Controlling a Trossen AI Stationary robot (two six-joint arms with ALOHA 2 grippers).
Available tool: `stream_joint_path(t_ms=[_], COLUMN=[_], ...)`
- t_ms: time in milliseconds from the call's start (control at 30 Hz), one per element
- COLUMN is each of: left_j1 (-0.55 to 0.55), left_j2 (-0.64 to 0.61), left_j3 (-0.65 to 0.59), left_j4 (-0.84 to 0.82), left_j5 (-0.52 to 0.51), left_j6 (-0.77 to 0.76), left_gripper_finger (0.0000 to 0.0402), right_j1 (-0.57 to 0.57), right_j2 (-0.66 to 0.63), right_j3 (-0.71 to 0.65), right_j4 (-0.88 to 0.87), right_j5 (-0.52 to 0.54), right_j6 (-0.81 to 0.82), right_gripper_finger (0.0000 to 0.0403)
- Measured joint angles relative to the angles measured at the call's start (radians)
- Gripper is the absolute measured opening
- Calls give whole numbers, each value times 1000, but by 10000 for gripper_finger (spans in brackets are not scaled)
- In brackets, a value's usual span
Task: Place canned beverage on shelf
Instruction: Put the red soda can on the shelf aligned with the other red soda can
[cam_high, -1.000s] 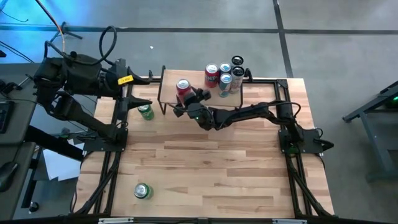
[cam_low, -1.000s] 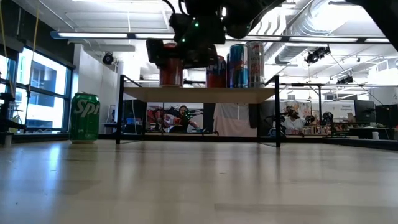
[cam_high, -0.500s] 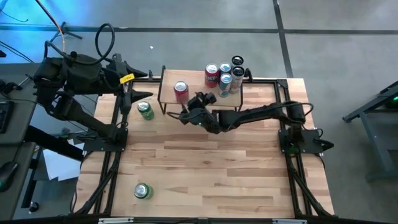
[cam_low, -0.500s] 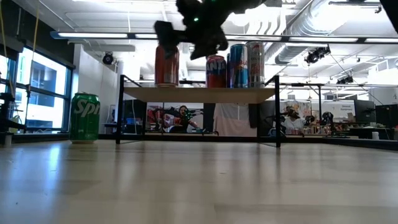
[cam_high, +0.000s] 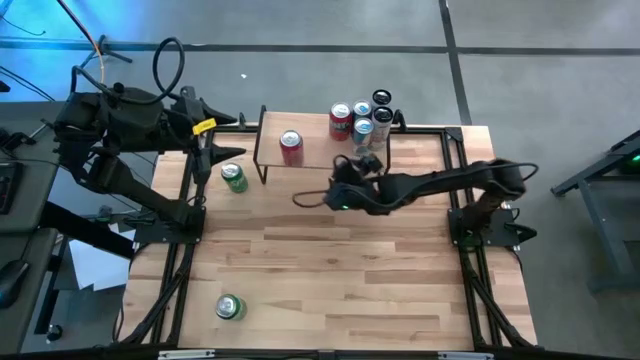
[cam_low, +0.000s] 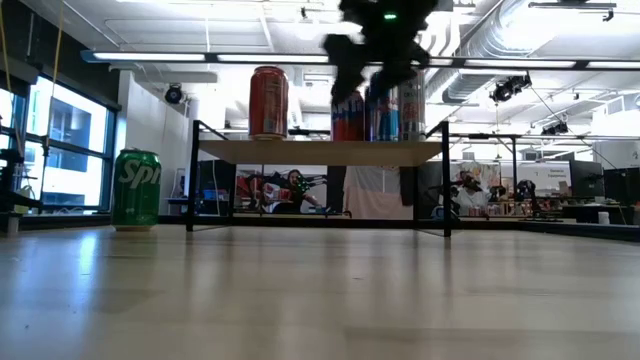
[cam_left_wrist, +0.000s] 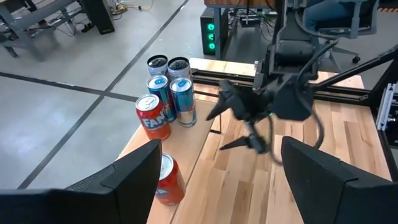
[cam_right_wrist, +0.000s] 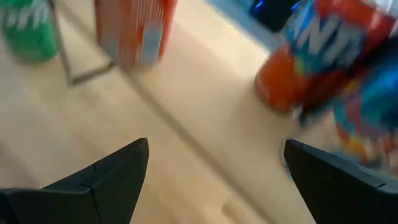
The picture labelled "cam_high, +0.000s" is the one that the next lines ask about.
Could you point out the slim blue silver can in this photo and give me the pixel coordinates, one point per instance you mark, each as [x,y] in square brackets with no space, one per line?
[362,132]
[362,107]

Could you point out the black table clamp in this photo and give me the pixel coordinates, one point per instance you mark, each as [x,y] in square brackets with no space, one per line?
[398,120]
[242,120]

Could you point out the black keyboard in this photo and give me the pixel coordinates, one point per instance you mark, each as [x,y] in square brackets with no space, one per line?
[7,187]

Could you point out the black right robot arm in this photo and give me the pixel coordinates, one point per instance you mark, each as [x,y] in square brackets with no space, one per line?
[450,180]

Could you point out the black computer mouse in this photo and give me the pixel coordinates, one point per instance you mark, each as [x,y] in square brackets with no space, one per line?
[11,282]

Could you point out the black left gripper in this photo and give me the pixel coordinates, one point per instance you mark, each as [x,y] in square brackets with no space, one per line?
[187,125]

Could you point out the black metal strut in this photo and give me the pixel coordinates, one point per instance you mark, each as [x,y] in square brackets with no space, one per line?
[85,231]

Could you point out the silver metal bracket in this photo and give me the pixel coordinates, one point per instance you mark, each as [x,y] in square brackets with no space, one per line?
[465,356]
[186,354]

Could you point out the dark grey desk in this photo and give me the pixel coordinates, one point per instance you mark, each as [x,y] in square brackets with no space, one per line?
[42,260]
[30,190]

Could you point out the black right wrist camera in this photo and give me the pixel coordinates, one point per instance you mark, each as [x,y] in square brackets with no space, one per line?
[337,196]

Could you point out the red soda can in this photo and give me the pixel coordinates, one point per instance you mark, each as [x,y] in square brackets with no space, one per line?
[341,120]
[291,147]

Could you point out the black tripod stand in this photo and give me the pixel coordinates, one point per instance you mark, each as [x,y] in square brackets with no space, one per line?
[112,54]

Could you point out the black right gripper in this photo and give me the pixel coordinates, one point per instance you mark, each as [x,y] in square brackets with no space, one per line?
[352,177]

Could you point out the dark grey cart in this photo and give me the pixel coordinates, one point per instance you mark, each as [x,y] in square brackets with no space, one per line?
[600,167]

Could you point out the black aluminium table frame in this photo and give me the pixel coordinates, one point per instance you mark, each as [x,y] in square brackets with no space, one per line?
[425,130]

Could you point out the yellow gripper tag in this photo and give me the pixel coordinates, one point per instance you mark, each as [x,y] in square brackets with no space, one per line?
[204,126]

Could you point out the black caster wheel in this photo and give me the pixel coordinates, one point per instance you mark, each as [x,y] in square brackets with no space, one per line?
[54,331]

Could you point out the wooden shelf black metal frame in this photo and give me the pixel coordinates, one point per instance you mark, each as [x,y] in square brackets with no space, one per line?
[310,145]

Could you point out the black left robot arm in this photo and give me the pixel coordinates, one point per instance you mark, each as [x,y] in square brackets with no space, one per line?
[125,120]

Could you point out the green soda can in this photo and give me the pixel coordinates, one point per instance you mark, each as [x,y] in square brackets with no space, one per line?
[235,177]
[228,307]

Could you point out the black desk clamp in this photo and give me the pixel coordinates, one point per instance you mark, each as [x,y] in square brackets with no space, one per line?
[15,140]

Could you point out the white paper sheet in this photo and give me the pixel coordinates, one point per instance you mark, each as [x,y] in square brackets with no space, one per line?
[95,265]

